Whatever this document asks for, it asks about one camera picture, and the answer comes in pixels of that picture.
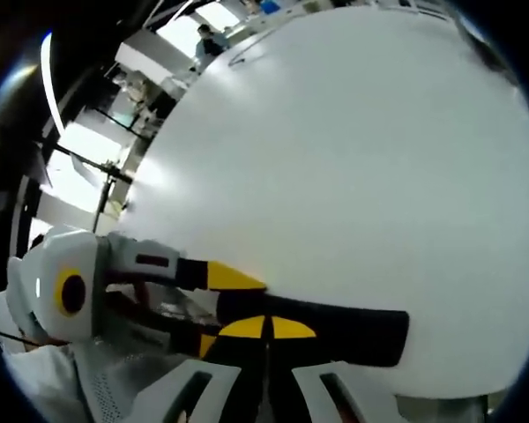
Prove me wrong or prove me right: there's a white ceiling light strip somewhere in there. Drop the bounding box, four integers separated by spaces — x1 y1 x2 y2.
41 33 67 137

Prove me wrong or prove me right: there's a grey cable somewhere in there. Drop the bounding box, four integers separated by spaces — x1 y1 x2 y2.
227 30 283 67

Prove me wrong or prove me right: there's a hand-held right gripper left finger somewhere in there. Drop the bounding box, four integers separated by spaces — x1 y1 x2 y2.
131 315 269 423

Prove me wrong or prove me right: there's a person's white clothing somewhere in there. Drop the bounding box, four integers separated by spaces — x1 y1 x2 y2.
0 290 182 423

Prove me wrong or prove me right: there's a monitor on stand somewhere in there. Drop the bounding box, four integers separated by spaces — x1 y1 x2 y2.
92 105 138 131

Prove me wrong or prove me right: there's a thin black cable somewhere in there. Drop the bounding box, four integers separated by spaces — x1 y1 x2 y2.
0 328 67 345

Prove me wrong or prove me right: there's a black panel on tripod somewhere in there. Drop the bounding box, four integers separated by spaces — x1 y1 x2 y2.
33 140 54 189

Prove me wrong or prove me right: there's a black tripod stand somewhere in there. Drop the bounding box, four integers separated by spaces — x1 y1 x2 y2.
52 147 136 233

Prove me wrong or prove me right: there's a black remote control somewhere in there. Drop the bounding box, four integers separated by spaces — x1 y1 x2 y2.
215 291 411 368

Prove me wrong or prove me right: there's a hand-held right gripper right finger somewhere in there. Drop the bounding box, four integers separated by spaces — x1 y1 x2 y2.
266 315 409 423

